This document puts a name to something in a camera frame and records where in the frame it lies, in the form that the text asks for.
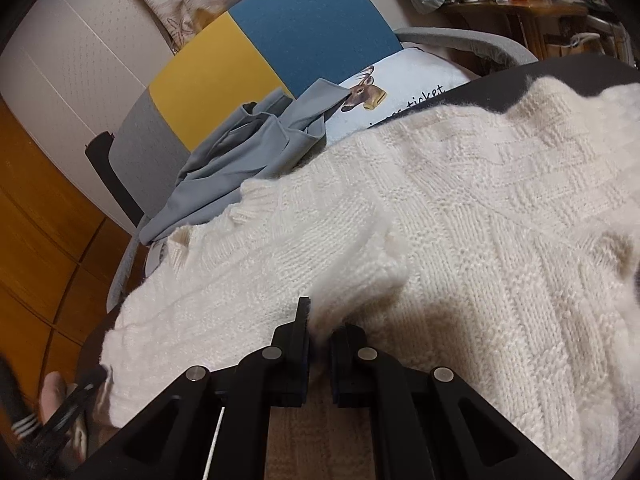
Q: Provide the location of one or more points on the grey-blue garment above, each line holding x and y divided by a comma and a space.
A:
240, 160

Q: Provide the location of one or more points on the wooden desk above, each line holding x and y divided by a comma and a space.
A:
525, 10

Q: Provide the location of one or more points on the wooden panelled door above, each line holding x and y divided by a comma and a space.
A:
35, 235

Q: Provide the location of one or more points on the white printed cushion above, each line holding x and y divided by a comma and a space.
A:
415, 85

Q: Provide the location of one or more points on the white knitted sweater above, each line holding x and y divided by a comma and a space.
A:
450, 210

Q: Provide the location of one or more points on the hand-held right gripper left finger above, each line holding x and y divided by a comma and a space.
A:
297, 340

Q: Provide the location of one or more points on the grey yellow blue chair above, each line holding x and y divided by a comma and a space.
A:
300, 25

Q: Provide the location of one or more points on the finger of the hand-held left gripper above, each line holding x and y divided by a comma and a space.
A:
75, 400

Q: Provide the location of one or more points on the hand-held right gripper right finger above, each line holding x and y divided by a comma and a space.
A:
345, 360

